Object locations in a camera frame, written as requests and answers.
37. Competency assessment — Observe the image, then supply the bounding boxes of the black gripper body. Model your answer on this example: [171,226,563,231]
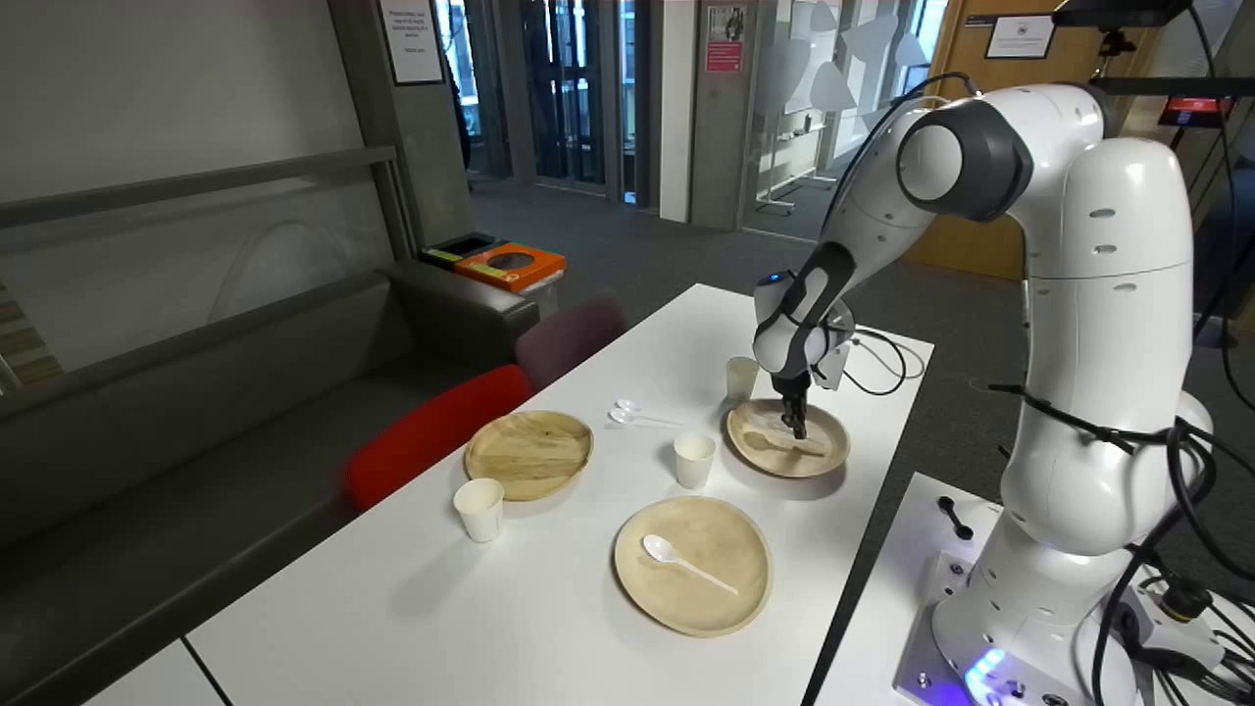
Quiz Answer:
[770,331,823,396]

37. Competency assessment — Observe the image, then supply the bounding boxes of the white wall notice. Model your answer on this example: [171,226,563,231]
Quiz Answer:
[380,0,444,84]

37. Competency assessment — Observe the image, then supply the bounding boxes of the white paper cup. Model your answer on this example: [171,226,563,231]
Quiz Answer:
[669,432,714,490]
[451,477,506,545]
[724,358,755,401]

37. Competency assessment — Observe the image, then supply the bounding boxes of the white paper cup far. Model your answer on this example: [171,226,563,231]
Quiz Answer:
[724,358,755,401]

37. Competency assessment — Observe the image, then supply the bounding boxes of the middle wooden plate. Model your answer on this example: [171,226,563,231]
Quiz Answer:
[613,494,771,640]

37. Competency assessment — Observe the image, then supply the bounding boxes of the white paper cup front left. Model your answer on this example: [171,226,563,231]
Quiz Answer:
[451,477,506,545]

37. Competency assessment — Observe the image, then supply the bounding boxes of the white spoon on middle plate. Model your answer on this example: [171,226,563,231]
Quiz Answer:
[639,534,738,596]

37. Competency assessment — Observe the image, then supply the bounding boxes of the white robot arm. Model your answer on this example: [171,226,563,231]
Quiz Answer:
[751,84,1200,699]

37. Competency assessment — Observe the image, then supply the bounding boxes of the right wooden plate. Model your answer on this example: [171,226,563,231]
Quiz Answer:
[720,401,851,482]

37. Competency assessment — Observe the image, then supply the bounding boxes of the dark maroon chair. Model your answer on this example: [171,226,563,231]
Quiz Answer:
[515,292,626,386]

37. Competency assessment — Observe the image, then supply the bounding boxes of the red chair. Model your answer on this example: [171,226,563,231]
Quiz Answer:
[341,365,533,515]

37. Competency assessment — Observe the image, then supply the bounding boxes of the wooden plate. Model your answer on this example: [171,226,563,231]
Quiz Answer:
[720,401,851,482]
[461,411,592,500]
[613,494,771,640]

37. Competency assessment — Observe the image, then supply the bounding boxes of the black cables bundle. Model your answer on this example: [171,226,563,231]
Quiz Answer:
[1102,573,1255,706]

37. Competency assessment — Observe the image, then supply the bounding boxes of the white paper cup centre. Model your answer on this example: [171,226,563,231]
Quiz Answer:
[669,432,714,490]

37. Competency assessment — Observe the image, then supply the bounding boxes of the left wooden plate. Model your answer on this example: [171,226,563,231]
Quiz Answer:
[461,411,592,500]

